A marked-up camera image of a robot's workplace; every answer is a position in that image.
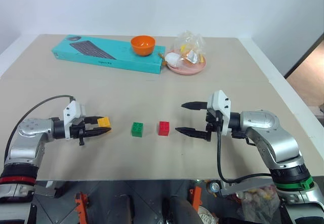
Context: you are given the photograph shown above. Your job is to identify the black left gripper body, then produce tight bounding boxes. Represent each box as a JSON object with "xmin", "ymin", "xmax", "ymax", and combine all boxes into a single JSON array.
[{"xmin": 70, "ymin": 118, "xmax": 87, "ymax": 147}]

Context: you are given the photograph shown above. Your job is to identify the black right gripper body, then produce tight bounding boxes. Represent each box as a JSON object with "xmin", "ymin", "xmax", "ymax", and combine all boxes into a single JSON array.
[{"xmin": 205, "ymin": 106, "xmax": 224, "ymax": 142}]

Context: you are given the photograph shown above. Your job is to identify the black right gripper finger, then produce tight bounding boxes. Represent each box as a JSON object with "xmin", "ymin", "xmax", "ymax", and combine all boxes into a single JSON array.
[
  {"xmin": 175, "ymin": 126, "xmax": 211, "ymax": 141},
  {"xmin": 181, "ymin": 101, "xmax": 209, "ymax": 111}
]

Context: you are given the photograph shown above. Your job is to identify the yellow toy brick cube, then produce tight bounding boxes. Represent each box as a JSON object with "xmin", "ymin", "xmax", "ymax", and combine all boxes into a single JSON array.
[{"xmin": 97, "ymin": 117, "xmax": 112, "ymax": 129}]

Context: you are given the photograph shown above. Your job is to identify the red toy brick cube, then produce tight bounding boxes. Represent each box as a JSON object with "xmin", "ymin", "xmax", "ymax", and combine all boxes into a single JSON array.
[{"xmin": 158, "ymin": 121, "xmax": 171, "ymax": 136}]

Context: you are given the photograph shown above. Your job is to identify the pink plate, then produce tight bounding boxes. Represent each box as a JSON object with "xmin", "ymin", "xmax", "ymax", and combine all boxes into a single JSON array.
[{"xmin": 165, "ymin": 53, "xmax": 207, "ymax": 76}]

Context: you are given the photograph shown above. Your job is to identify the green toy brick cube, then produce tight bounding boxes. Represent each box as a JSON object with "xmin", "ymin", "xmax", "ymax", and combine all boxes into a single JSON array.
[{"xmin": 131, "ymin": 121, "xmax": 145, "ymax": 138}]

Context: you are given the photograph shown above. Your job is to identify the silver foil packet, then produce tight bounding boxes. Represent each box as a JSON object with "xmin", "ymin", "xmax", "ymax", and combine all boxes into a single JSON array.
[{"xmin": 186, "ymin": 50, "xmax": 200, "ymax": 64}]

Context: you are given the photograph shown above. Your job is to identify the teal keyboard box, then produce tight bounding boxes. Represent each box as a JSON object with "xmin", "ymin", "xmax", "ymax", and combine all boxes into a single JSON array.
[{"xmin": 51, "ymin": 34, "xmax": 167, "ymax": 75}]

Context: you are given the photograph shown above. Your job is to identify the orange clamp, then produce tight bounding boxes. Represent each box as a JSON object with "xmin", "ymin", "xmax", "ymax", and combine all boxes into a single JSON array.
[
  {"xmin": 74, "ymin": 192, "xmax": 90, "ymax": 224},
  {"xmin": 188, "ymin": 186, "xmax": 204, "ymax": 212}
]

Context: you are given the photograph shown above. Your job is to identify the clear plastic bag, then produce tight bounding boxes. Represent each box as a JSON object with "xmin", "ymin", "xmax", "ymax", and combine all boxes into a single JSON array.
[{"xmin": 173, "ymin": 29, "xmax": 207, "ymax": 65}]

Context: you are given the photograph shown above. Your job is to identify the orange plastic bowl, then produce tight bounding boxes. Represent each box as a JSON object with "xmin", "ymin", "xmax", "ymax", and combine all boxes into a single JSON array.
[{"xmin": 130, "ymin": 35, "xmax": 156, "ymax": 57}]

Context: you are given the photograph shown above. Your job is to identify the white patterned object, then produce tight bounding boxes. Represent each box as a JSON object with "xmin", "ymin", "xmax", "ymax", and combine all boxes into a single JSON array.
[{"xmin": 196, "ymin": 205, "xmax": 220, "ymax": 224}]

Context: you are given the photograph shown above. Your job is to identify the clear bag of toys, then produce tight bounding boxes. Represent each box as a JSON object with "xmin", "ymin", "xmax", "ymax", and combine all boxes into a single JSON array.
[{"xmin": 237, "ymin": 185, "xmax": 281, "ymax": 224}]

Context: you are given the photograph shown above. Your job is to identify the brown wooden door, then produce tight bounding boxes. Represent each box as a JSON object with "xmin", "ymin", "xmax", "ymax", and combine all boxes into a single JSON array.
[{"xmin": 284, "ymin": 32, "xmax": 324, "ymax": 108}]

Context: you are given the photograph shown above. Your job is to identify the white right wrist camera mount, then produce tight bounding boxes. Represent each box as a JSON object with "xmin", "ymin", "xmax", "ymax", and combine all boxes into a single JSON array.
[{"xmin": 207, "ymin": 90, "xmax": 232, "ymax": 136}]

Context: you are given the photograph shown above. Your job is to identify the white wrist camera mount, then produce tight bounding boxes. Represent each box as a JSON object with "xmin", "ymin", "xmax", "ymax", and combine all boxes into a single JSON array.
[
  {"xmin": 62, "ymin": 100, "xmax": 87, "ymax": 140},
  {"xmin": 207, "ymin": 90, "xmax": 232, "ymax": 136}
]

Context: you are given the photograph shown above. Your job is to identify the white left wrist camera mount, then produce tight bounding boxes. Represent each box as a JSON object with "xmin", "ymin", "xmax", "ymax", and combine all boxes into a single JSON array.
[{"xmin": 62, "ymin": 100, "xmax": 87, "ymax": 140}]

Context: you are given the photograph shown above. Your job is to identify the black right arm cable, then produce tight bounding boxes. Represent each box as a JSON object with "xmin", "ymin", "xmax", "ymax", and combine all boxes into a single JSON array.
[{"xmin": 216, "ymin": 129, "xmax": 273, "ymax": 184}]

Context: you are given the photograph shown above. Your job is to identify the grey left arm cable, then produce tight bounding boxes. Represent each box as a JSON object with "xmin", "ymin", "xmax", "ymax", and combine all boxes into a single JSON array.
[{"xmin": 3, "ymin": 94, "xmax": 77, "ymax": 160}]

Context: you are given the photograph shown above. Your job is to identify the grey metal bracket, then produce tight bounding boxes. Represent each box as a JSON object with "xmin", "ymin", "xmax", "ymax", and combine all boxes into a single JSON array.
[
  {"xmin": 34, "ymin": 180, "xmax": 64, "ymax": 199},
  {"xmin": 218, "ymin": 177, "xmax": 276, "ymax": 197}
]

